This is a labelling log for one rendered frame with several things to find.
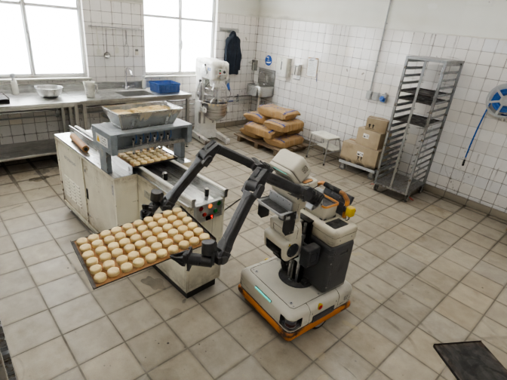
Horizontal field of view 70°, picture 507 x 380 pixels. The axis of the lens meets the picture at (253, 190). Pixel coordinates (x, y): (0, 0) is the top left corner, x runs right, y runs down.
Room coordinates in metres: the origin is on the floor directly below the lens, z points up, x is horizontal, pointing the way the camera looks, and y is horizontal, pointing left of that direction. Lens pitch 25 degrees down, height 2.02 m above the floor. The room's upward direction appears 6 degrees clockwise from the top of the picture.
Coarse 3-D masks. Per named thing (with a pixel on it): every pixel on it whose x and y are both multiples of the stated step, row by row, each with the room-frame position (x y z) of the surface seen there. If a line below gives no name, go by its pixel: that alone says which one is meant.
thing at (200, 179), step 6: (168, 162) 2.85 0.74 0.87; (174, 162) 2.78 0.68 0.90; (174, 168) 2.78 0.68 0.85; (180, 168) 2.72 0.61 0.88; (186, 168) 2.68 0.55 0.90; (198, 174) 2.59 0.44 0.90; (198, 180) 2.56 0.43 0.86; (204, 180) 2.51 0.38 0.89; (210, 180) 2.49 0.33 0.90; (210, 186) 2.46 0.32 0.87; (216, 186) 2.41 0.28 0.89; (222, 186) 2.41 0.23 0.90; (216, 192) 2.41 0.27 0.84; (222, 192) 2.37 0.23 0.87
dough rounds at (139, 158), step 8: (128, 152) 2.84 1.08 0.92; (136, 152) 2.87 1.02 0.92; (144, 152) 2.88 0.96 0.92; (152, 152) 2.92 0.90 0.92; (160, 152) 2.93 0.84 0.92; (128, 160) 2.70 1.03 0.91; (136, 160) 2.74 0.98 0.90; (144, 160) 2.75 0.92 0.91; (152, 160) 2.73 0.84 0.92; (160, 160) 2.78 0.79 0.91
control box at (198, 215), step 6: (216, 198) 2.32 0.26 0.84; (222, 198) 2.33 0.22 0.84; (198, 204) 2.20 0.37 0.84; (204, 204) 2.22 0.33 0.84; (216, 204) 2.29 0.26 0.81; (222, 204) 2.33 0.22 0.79; (198, 210) 2.18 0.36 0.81; (204, 210) 2.22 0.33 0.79; (210, 210) 2.26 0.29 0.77; (222, 210) 2.34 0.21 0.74; (198, 216) 2.18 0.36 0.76; (204, 216) 2.22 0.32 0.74; (210, 216) 2.26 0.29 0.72; (216, 216) 2.30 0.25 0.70
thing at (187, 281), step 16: (160, 176) 2.60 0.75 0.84; (176, 176) 2.63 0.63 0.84; (144, 192) 2.54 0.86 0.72; (192, 192) 2.38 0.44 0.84; (208, 192) 2.35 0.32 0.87; (160, 208) 2.39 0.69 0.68; (192, 208) 2.18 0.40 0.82; (208, 224) 2.29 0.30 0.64; (160, 272) 2.45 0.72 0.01; (176, 272) 2.24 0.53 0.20; (192, 272) 2.19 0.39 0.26; (208, 272) 2.30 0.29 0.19; (176, 288) 2.29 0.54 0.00; (192, 288) 2.19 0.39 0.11
